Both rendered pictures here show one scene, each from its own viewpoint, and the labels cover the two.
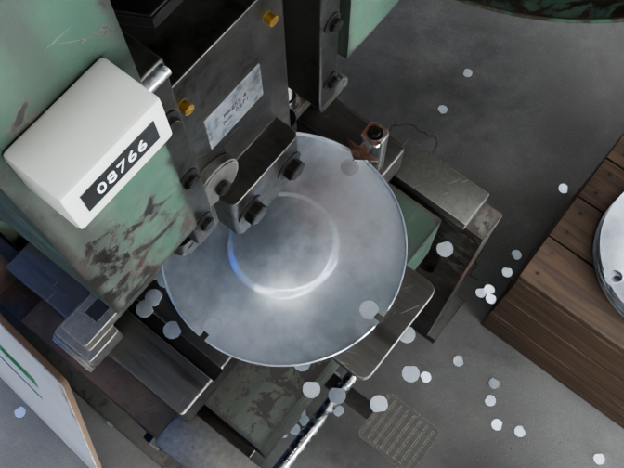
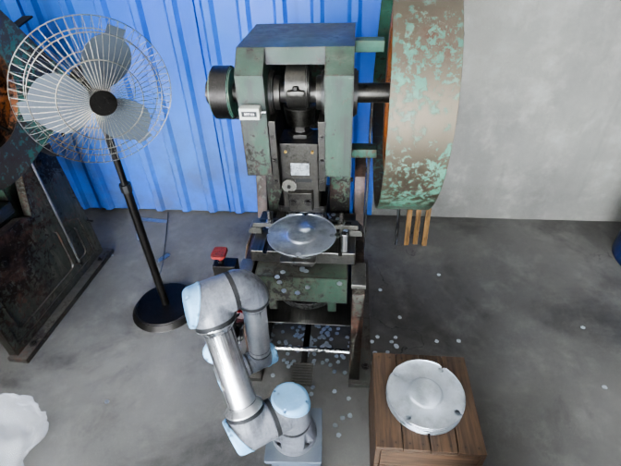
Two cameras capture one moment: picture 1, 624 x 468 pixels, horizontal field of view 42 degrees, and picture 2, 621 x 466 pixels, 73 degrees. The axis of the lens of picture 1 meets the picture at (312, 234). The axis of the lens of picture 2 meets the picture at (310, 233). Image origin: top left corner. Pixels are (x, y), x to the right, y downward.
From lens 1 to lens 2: 1.24 m
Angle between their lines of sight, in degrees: 44
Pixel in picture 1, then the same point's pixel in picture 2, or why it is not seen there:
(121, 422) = not seen: hidden behind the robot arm
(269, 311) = (283, 239)
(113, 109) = (253, 107)
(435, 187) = (356, 274)
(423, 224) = (342, 276)
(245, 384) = (268, 265)
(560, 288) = (379, 366)
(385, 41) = (443, 312)
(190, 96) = (288, 151)
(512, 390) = (352, 423)
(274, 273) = (292, 235)
